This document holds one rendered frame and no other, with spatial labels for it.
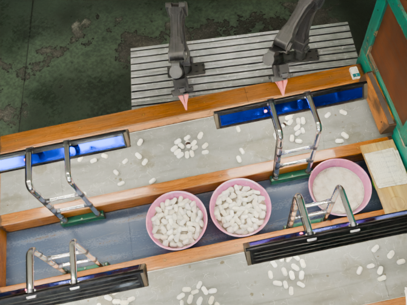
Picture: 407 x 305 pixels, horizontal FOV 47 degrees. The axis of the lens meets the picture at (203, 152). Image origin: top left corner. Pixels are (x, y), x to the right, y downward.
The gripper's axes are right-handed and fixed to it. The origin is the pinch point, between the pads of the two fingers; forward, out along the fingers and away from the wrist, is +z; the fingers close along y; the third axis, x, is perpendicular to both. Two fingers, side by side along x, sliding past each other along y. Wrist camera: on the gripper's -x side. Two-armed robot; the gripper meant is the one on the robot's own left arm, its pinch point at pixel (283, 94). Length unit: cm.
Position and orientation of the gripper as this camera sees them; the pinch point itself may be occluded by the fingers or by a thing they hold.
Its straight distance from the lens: 226.8
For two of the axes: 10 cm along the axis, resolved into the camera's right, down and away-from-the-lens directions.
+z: 1.8, 9.6, 2.2
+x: -0.6, -2.1, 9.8
